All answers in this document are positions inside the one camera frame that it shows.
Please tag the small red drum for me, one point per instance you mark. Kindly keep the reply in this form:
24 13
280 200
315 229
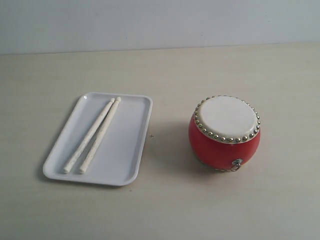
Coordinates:
224 132

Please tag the smudged wooden drumstick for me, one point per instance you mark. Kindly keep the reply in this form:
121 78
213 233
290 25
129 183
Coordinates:
68 166

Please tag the white rectangular plastic tray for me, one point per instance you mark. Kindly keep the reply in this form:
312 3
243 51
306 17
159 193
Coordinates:
117 159

